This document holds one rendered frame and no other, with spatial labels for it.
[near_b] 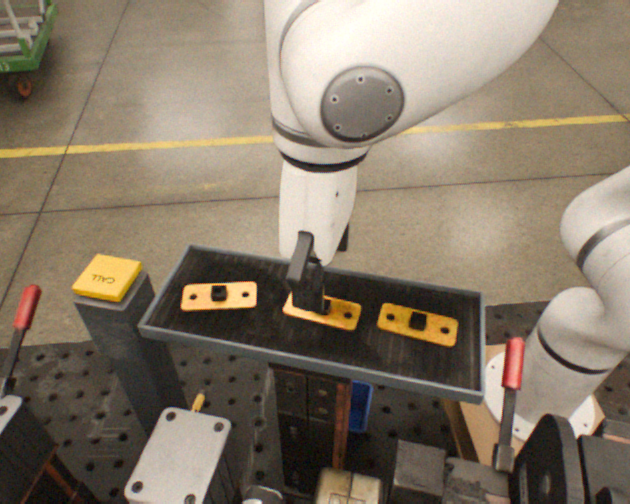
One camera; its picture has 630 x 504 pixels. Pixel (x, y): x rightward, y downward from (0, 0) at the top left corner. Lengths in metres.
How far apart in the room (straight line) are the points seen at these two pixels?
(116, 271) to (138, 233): 1.88
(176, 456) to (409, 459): 0.23
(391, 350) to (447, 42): 0.35
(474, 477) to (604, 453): 0.13
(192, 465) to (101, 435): 0.55
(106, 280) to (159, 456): 0.22
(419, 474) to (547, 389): 0.39
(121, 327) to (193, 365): 0.46
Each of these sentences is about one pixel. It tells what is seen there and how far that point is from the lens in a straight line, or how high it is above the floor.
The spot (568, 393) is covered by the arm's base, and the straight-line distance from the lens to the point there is 0.90.
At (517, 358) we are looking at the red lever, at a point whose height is 1.15.
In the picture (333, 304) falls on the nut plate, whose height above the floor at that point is 1.16.
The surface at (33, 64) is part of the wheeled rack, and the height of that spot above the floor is 0.24.
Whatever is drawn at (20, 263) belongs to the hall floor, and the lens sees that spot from 2.60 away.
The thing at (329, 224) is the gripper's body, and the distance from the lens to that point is 0.42.
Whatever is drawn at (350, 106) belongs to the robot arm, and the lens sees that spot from 0.29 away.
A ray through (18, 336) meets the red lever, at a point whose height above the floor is 1.10.
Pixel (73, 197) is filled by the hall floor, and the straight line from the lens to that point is 2.88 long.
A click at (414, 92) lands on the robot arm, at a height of 1.48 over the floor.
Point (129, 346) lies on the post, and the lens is 0.71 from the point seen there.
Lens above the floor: 1.61
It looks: 45 degrees down
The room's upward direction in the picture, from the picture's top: straight up
